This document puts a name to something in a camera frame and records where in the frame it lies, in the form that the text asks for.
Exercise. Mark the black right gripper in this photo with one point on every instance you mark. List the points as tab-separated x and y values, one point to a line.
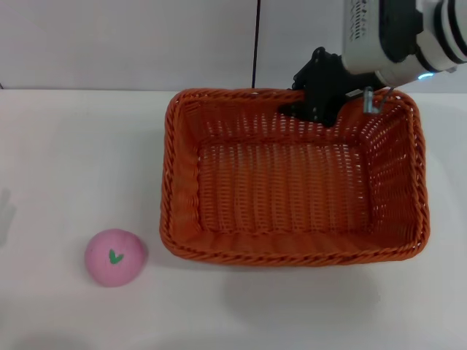
326	85

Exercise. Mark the orange woven plastic basket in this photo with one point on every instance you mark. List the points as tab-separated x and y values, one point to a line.
277	189

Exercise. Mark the pink ball with green leaf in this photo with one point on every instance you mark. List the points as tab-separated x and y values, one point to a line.
115	258

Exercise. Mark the thin black vertical wall strip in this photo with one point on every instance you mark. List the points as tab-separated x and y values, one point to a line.
254	43

